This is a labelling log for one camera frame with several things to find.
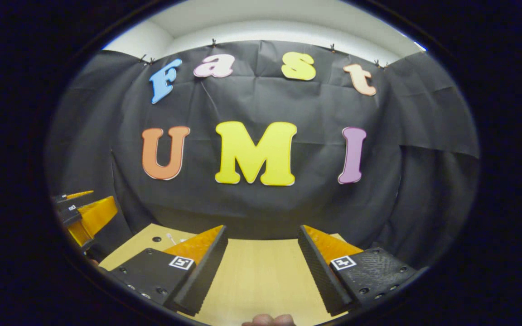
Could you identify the wooden desktop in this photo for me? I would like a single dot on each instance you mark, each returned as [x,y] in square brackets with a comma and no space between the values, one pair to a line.
[265,280]

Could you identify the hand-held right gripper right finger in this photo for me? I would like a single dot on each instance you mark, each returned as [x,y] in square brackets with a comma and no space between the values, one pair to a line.
[320,276]

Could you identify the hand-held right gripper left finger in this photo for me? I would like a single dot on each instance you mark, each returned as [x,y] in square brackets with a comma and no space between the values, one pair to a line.
[204,274]

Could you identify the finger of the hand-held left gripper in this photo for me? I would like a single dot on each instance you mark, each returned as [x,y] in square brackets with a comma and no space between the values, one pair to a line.
[71,216]
[60,197]

